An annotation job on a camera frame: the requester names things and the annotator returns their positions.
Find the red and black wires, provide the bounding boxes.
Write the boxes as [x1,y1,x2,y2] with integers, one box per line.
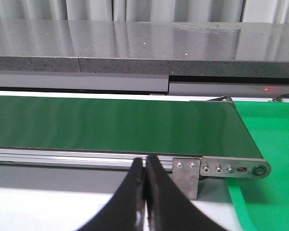
[271,93,289,103]

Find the white pleated curtain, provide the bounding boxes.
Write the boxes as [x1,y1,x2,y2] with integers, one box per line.
[0,0,289,24]

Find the green conveyor belt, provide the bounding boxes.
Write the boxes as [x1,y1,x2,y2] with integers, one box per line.
[0,96,261,158]

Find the aluminium conveyor side rail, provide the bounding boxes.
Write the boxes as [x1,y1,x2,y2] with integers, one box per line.
[0,146,176,173]

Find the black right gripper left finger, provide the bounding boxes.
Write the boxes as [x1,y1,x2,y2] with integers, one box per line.
[79,158,145,231]

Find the green mat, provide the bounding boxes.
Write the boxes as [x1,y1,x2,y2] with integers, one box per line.
[227,100,289,231]

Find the steel mounting plate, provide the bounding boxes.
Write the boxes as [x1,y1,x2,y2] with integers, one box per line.
[172,157,201,200]

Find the grey stone countertop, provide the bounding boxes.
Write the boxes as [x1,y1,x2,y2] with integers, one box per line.
[0,19,289,78]

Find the steel conveyor end bracket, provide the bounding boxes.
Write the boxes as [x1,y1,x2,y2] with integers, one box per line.
[200,156,271,179]

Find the grey panel under countertop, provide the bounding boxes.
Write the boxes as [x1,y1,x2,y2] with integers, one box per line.
[0,72,289,97]

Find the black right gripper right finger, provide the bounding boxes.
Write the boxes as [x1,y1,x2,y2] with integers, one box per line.
[145,155,225,231]

